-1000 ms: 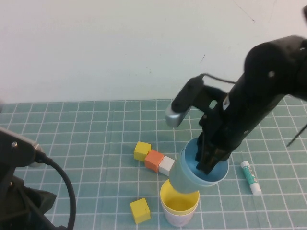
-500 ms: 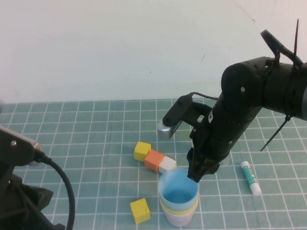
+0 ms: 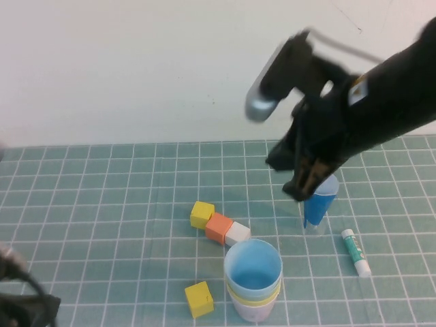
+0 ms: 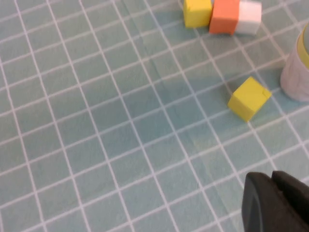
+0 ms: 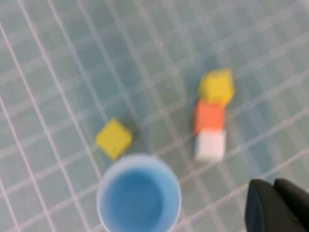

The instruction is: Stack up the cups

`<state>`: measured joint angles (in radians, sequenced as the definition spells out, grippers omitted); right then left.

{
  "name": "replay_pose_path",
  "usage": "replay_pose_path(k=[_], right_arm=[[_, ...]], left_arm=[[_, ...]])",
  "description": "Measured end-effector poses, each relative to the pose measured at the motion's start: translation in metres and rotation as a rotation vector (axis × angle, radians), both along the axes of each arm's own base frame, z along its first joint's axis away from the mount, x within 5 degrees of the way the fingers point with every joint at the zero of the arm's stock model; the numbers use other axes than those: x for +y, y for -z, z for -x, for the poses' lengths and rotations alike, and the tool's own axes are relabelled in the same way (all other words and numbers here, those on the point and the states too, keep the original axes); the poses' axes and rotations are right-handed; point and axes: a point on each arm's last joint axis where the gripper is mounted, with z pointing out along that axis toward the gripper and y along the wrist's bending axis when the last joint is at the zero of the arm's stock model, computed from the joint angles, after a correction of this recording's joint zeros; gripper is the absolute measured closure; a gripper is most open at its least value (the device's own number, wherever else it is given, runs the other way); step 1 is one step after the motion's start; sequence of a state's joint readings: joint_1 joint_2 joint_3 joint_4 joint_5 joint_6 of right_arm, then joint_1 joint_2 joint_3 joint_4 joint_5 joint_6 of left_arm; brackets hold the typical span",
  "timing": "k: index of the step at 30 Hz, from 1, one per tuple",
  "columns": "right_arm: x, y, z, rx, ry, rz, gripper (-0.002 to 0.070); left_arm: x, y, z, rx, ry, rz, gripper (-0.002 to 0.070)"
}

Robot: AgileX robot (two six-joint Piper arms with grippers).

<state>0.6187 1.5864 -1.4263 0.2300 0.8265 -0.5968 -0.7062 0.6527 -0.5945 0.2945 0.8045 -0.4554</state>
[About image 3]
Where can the white foam cube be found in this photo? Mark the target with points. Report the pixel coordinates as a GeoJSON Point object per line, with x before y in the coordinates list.
{"type": "Point", "coordinates": [238, 233]}

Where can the yellow foam cube with crack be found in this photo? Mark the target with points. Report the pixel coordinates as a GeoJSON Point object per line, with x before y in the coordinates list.
{"type": "Point", "coordinates": [199, 299]}

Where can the blue plastic cup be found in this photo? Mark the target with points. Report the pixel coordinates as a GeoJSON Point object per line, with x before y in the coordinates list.
{"type": "Point", "coordinates": [253, 265]}

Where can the yellow plastic cup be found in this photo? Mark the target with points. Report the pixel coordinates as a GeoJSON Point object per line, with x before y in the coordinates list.
{"type": "Point", "coordinates": [252, 301]}

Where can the orange foam cube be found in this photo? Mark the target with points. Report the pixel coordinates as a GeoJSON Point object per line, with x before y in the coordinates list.
{"type": "Point", "coordinates": [218, 228]}

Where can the green grid tablecloth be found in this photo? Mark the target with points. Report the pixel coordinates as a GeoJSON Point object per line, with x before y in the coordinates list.
{"type": "Point", "coordinates": [102, 204]}

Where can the pink plastic cup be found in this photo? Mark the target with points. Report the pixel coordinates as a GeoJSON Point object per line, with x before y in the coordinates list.
{"type": "Point", "coordinates": [253, 313]}

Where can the blue paper cone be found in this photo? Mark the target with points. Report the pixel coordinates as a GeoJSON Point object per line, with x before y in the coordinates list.
{"type": "Point", "coordinates": [316, 211]}

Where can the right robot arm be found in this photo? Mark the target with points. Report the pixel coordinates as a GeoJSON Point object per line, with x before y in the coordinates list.
{"type": "Point", "coordinates": [402, 92]}

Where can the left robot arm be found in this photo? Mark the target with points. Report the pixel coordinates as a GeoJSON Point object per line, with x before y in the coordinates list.
{"type": "Point", "coordinates": [27, 311]}

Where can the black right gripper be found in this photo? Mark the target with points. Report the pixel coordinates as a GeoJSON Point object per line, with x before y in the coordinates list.
{"type": "Point", "coordinates": [316, 133]}

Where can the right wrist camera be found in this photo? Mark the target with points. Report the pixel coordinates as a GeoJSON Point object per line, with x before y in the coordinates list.
{"type": "Point", "coordinates": [286, 68]}

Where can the green white glue stick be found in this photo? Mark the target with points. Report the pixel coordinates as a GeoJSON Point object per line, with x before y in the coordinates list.
{"type": "Point", "coordinates": [356, 252]}

